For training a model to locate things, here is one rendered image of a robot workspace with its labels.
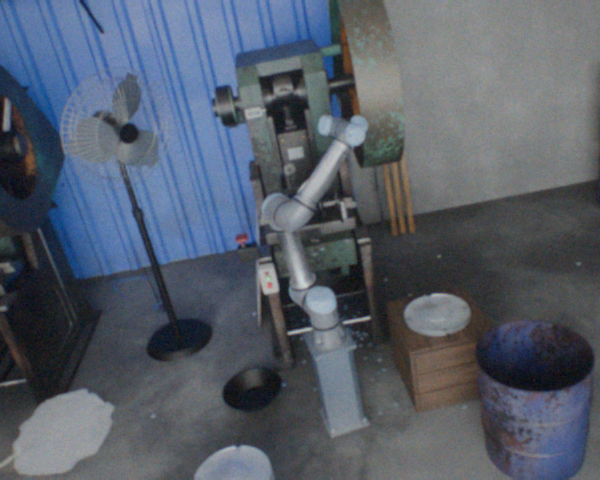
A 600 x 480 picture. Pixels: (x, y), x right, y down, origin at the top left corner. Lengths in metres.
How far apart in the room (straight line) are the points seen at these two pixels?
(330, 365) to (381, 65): 1.25
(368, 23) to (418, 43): 1.59
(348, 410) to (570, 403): 0.94
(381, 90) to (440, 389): 1.32
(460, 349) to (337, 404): 0.58
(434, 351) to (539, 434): 0.56
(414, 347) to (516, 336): 0.42
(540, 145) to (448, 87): 0.81
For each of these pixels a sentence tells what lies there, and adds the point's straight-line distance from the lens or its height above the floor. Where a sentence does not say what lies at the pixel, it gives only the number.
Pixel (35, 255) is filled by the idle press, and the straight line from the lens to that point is 3.77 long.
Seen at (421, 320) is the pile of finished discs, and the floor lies 0.37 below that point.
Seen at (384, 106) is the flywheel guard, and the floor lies 1.30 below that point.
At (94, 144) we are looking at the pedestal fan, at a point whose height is 1.28.
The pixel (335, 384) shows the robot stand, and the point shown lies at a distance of 2.77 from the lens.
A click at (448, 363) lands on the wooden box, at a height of 0.24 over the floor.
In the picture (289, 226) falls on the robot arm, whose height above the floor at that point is 1.02.
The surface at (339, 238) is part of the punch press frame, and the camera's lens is 3.06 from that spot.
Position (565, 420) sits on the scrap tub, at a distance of 2.51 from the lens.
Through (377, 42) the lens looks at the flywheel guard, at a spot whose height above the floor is 1.55.
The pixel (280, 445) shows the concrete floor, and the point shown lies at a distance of 2.96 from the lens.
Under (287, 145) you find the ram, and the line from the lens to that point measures 3.00.
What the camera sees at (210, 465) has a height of 0.31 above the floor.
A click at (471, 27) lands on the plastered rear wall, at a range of 4.35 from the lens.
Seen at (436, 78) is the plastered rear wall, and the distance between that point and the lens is 4.35.
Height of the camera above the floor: 2.07
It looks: 27 degrees down
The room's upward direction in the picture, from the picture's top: 11 degrees counter-clockwise
